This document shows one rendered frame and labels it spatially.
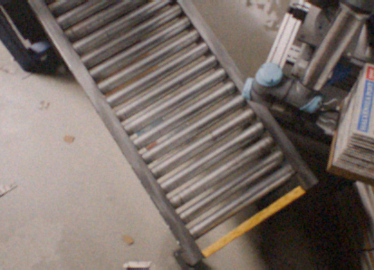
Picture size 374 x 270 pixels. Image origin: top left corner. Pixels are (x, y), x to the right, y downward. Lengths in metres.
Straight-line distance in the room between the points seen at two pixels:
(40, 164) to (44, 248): 0.44
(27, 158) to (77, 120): 0.32
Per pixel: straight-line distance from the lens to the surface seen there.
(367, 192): 2.17
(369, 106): 1.52
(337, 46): 1.51
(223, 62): 1.92
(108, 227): 2.58
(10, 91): 2.85
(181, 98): 1.85
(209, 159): 1.79
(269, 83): 1.56
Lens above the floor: 2.55
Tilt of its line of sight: 75 degrees down
